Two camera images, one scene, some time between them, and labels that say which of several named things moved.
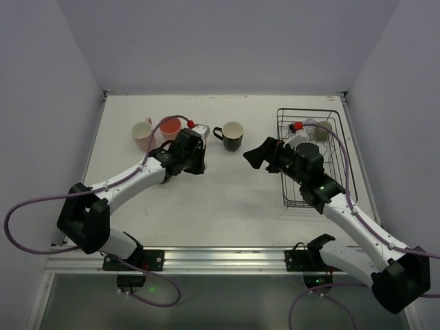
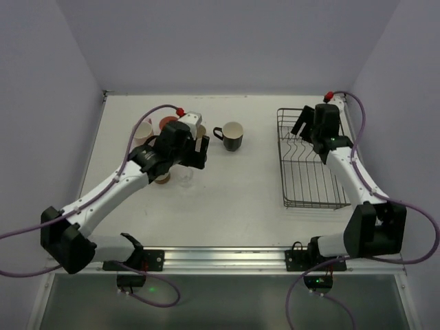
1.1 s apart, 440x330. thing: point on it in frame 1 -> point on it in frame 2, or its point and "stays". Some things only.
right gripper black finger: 256,157 -> 306,115
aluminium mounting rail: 194,261 stays
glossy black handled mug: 232,135 stays
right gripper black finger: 269,146 -> 306,132
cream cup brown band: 166,180 stays
